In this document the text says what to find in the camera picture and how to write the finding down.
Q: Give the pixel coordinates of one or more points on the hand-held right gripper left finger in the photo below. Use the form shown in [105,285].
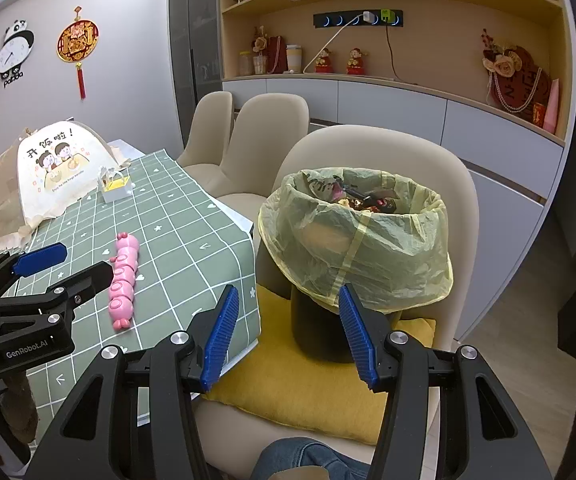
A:
[220,340]

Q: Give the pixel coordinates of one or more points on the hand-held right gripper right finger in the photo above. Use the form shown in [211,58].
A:
[360,340]

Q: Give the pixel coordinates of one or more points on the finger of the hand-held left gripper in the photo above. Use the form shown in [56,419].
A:
[87,280]
[42,259]

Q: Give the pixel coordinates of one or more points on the black trash bin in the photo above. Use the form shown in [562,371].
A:
[318,330]

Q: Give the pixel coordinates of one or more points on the person's left forearm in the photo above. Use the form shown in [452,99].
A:
[20,410]

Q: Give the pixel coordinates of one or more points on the pink caterpillar toy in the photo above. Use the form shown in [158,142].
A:
[123,280]

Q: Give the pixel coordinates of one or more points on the yellow seat cushion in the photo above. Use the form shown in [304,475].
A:
[288,385]

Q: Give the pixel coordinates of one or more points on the printed mesh food cover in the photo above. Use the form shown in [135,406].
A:
[57,170]

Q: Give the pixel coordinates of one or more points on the small white yellow box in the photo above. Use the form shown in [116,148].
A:
[115,192]

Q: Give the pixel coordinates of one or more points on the person's leg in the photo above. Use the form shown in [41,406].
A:
[308,460]

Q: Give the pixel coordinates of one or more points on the beige dining chair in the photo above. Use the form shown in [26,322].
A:
[263,140]
[378,150]
[207,125]

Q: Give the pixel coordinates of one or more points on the red gold knot ornament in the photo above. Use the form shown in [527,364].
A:
[78,42]

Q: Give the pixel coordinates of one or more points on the dark grey refrigerator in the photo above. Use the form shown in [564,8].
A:
[192,35]

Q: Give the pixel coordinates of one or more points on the glass jar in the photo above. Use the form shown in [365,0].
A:
[245,62]

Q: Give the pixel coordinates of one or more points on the clear glass cup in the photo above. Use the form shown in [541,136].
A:
[260,66]

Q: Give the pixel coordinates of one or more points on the red gold figurine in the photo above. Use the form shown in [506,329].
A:
[323,62]
[356,62]

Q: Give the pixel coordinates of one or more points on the small red box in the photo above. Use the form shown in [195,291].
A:
[538,112]

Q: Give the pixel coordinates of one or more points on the cream lidded cup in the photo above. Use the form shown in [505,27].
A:
[293,59]

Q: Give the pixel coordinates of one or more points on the small brown bag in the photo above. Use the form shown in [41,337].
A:
[278,55]

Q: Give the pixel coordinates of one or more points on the dried flower bunch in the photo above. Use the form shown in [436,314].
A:
[260,42]

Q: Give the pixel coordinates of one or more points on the brown pearl flower handbag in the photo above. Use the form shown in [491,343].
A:
[518,80]

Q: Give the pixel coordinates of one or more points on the black power strip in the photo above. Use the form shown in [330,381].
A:
[333,20]

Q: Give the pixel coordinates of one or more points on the white charger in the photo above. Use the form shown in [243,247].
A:
[368,17]

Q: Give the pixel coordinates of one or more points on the green charger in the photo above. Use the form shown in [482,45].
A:
[389,16]

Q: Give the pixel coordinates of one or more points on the panda wall clock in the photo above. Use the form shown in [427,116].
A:
[13,52]

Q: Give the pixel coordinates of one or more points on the beige wall cabinet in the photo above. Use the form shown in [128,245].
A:
[418,110]

